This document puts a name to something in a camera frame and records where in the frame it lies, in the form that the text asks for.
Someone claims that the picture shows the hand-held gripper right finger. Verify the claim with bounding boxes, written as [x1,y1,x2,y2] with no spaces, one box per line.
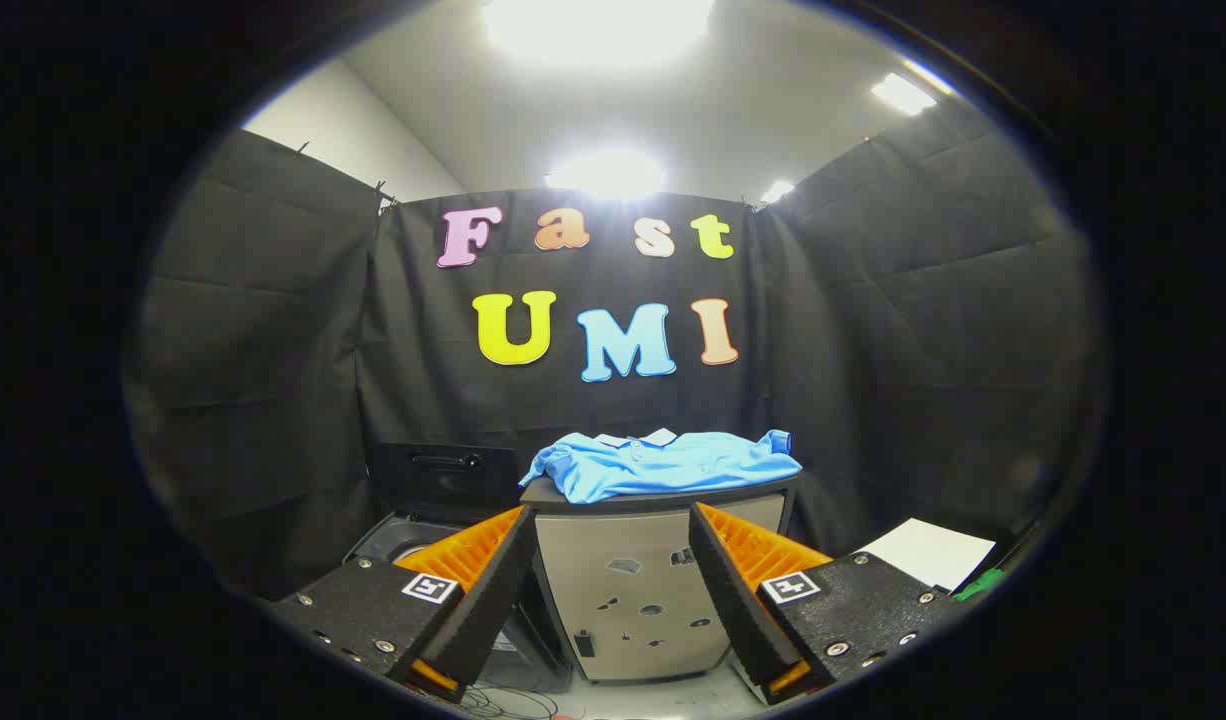
[688,502,964,706]

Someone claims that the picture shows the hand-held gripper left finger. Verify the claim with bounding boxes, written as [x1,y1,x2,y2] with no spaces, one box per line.
[270,505,537,703]

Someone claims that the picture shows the grey washing machine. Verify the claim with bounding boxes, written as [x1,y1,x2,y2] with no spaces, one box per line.
[343,508,574,693]

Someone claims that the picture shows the dark washing machine lid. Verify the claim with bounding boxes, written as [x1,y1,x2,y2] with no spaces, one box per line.
[371,442,522,523]

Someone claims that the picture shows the blue polo shirt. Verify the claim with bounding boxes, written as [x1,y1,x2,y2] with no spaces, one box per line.
[520,428,804,504]

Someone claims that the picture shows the silver cabinet with dark top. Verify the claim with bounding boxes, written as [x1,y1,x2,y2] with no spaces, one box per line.
[518,475,804,686]

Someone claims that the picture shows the white paper sheet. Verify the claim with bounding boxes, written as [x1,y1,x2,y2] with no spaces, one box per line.
[853,518,997,593]

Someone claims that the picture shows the black backdrop cloth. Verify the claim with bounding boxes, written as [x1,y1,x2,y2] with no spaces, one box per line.
[123,95,1104,601]

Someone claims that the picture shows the rectangular ceiling light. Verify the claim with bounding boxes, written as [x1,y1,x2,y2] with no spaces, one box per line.
[870,72,939,117]

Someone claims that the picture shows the large round ceiling light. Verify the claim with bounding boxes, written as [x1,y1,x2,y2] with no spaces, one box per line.
[481,0,716,69]

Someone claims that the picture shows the thin floor cables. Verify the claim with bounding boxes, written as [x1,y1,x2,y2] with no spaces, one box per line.
[461,680,566,720]

